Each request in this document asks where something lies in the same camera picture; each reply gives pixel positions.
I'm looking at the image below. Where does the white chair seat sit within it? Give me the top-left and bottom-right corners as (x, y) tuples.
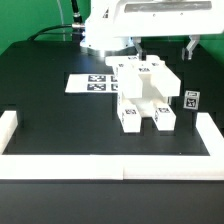
(117, 75), (168, 117)

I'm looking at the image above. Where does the black cable with connector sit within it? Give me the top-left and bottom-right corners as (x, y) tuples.
(27, 22), (87, 42)

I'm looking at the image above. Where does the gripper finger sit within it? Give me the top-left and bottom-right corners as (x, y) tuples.
(182, 35), (200, 60)
(132, 37), (147, 61)

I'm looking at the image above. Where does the white nut cube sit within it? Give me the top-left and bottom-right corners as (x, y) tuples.
(183, 90), (200, 110)

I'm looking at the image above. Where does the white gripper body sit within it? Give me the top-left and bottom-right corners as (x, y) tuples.
(85, 0), (224, 37)

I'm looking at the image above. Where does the white chair back frame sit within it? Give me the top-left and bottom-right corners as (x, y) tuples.
(105, 55), (181, 98)

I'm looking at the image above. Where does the white marker base plate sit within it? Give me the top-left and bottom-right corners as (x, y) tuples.
(65, 74), (118, 93)

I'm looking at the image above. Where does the white U-shaped fence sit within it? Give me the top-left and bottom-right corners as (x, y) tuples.
(0, 111), (224, 180)

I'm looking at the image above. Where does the black upright cable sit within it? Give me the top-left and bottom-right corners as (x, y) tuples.
(70, 0), (83, 24)

